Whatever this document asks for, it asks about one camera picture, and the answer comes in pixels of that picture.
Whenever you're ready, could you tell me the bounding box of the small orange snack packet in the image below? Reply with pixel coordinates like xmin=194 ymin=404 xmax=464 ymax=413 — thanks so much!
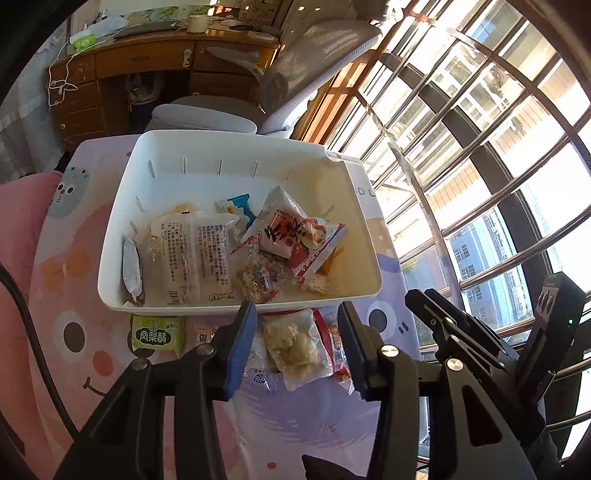
xmin=302 ymin=272 xmax=333 ymax=295

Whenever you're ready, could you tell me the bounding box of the white plastic basket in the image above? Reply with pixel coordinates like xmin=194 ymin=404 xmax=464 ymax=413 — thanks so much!
xmin=97 ymin=129 xmax=384 ymax=317

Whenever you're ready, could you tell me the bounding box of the white plastic bag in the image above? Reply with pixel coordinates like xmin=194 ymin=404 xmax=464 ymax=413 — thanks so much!
xmin=124 ymin=71 xmax=162 ymax=109

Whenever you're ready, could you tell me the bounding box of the black cable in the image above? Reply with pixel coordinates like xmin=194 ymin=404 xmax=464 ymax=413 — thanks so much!
xmin=0 ymin=263 xmax=79 ymax=441

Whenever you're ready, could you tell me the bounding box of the clear text-printed snack packet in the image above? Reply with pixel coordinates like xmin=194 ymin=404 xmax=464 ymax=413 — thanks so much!
xmin=148 ymin=212 xmax=241 ymax=308

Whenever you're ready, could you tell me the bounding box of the white red-print snack packet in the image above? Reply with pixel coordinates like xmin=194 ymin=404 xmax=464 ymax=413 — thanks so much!
xmin=231 ymin=186 xmax=347 ymax=289

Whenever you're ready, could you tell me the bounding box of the silver snack packet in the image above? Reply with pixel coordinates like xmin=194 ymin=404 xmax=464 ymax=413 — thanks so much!
xmin=121 ymin=235 xmax=144 ymax=305

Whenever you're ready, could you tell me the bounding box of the white cable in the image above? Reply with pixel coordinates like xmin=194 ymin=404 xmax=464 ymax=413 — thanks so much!
xmin=46 ymin=39 xmax=81 ymax=107

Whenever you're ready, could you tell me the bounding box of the clear yellow pastry packet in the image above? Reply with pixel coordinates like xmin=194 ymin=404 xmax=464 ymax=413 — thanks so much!
xmin=164 ymin=200 xmax=204 ymax=217

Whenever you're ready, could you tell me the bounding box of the green snack packet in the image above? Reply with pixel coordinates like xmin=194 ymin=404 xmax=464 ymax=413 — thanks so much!
xmin=129 ymin=315 xmax=185 ymax=358

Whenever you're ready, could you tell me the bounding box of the small beige snack packet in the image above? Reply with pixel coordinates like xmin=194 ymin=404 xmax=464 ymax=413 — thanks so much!
xmin=191 ymin=318 xmax=220 ymax=347

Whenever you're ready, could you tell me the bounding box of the grey keyboard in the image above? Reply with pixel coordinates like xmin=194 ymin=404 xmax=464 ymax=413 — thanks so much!
xmin=113 ymin=22 xmax=178 ymax=38

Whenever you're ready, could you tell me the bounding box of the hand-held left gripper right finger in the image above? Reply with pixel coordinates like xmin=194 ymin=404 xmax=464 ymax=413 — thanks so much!
xmin=337 ymin=301 xmax=539 ymax=480

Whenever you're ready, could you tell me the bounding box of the pink cloth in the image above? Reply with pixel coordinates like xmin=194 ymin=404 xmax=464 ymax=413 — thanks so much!
xmin=0 ymin=171 xmax=63 ymax=296

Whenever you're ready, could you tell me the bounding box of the blue snack packet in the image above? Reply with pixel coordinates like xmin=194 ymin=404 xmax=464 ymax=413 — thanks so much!
xmin=215 ymin=194 xmax=257 ymax=229

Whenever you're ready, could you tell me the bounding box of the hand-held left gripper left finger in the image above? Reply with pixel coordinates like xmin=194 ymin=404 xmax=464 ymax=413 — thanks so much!
xmin=53 ymin=301 xmax=258 ymax=480

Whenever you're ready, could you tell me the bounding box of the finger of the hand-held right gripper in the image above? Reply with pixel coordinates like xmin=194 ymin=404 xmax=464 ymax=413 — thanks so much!
xmin=405 ymin=290 xmax=506 ymax=370
xmin=425 ymin=288 xmax=520 ymax=358

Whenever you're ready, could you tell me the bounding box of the clear packet of pale snack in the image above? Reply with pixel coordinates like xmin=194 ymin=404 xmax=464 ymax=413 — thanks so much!
xmin=261 ymin=308 xmax=334 ymax=392

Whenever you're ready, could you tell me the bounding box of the white packet with blue logo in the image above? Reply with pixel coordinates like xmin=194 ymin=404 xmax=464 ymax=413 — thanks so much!
xmin=240 ymin=342 xmax=280 ymax=393

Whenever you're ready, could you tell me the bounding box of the dark nut brittle packet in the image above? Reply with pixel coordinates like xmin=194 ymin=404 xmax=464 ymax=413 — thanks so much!
xmin=236 ymin=251 xmax=294 ymax=304

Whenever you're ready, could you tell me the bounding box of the brown wooden desk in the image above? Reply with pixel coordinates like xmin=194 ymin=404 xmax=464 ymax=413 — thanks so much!
xmin=46 ymin=14 xmax=282 ymax=153

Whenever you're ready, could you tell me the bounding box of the red white snack packet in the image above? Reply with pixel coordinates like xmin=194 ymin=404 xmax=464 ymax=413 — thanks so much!
xmin=314 ymin=308 xmax=355 ymax=395

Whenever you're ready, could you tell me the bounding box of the curved metal window guard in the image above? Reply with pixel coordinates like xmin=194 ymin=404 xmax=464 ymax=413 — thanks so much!
xmin=295 ymin=0 xmax=591 ymax=462

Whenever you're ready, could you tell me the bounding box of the grey office chair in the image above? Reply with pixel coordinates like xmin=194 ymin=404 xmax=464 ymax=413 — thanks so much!
xmin=145 ymin=18 xmax=384 ymax=137

